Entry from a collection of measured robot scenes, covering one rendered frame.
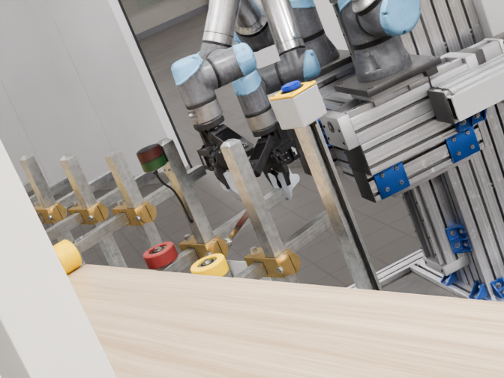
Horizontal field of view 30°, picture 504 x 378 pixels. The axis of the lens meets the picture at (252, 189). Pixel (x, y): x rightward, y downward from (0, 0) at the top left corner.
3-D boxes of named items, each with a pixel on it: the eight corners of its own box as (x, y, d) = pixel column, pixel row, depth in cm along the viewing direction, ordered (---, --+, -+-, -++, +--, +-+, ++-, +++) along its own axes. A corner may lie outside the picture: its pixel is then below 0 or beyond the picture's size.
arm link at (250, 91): (258, 64, 248) (255, 71, 240) (273, 103, 251) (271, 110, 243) (231, 75, 249) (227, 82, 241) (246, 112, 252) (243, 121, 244)
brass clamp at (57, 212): (51, 215, 297) (43, 201, 295) (71, 215, 286) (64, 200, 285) (34, 224, 293) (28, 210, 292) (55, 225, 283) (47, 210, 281)
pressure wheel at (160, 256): (178, 278, 235) (160, 238, 232) (196, 280, 229) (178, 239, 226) (154, 295, 231) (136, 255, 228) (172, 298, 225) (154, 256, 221)
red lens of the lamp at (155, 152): (154, 152, 225) (150, 144, 225) (167, 151, 221) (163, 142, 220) (134, 163, 222) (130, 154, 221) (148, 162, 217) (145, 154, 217)
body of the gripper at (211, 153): (229, 158, 229) (211, 113, 226) (247, 160, 222) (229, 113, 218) (204, 172, 226) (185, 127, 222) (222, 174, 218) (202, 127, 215)
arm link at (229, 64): (234, 40, 227) (194, 58, 224) (250, 40, 217) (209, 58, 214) (246, 70, 229) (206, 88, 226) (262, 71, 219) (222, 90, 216)
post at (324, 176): (379, 310, 199) (304, 118, 187) (396, 312, 195) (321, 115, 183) (366, 322, 196) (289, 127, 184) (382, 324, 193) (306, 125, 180)
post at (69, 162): (136, 298, 278) (67, 152, 265) (142, 298, 276) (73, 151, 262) (127, 304, 276) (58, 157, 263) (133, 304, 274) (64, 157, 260)
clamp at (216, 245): (199, 251, 241) (192, 234, 239) (232, 253, 230) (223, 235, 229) (184, 262, 238) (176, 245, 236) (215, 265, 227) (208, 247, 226)
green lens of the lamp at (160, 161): (157, 161, 226) (154, 153, 226) (172, 160, 221) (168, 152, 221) (139, 172, 223) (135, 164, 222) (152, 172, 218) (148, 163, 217)
